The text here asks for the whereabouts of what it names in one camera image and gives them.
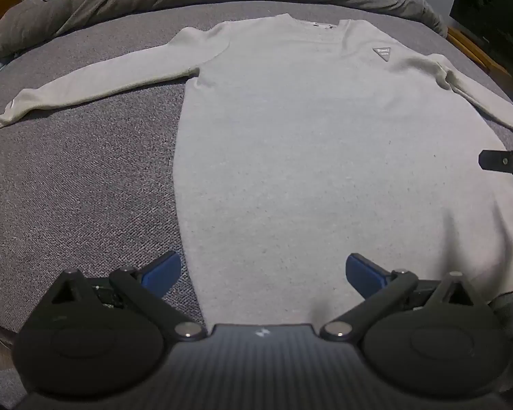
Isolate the grey bed sheet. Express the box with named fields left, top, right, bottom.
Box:
left=0, top=0, right=513, bottom=351

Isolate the dark grey duvet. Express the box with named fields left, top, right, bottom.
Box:
left=0, top=0, right=449, bottom=58

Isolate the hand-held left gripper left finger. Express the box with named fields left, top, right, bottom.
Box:
left=47, top=251, right=208, bottom=342

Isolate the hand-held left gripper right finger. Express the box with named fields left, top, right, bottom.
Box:
left=320, top=253, right=488, bottom=342

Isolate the wooden cabinet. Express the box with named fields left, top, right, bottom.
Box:
left=447, top=26, right=513, bottom=78

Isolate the black flat screen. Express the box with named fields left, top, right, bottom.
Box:
left=449, top=0, right=513, bottom=81

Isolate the light grey knit sweater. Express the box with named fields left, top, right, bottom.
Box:
left=0, top=13, right=513, bottom=323

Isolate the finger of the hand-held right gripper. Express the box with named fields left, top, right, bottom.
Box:
left=479, top=149, right=513, bottom=176

